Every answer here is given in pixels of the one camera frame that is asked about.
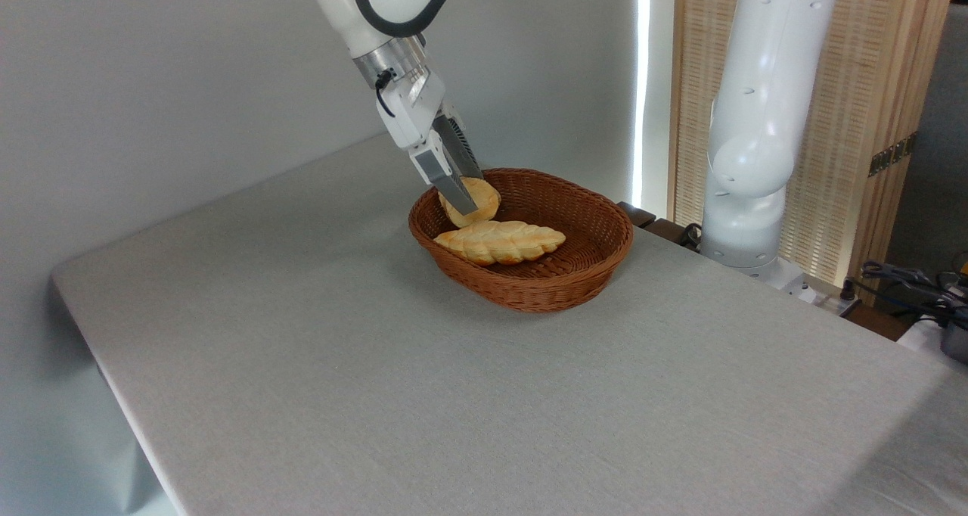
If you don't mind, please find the brown wicker basket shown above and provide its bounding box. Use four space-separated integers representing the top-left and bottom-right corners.
409 168 634 314

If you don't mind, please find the black cable bundle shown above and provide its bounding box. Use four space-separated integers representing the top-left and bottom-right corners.
861 260 968 329

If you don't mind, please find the round golden bread roll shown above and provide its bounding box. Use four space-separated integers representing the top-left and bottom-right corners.
439 177 501 228

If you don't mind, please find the wooden slat folding screen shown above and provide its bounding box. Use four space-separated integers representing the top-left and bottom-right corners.
669 0 957 305

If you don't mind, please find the braided golden bread loaf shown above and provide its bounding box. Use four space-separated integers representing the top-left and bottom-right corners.
434 220 566 266

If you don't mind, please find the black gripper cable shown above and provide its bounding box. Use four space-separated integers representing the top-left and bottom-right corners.
375 68 399 118

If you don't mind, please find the grey tablecloth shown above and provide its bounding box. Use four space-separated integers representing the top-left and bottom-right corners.
51 134 968 516

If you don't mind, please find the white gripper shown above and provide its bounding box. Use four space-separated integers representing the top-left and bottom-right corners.
374 66 485 216

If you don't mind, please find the brass screen hinge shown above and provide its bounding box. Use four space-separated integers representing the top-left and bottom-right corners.
868 132 918 178

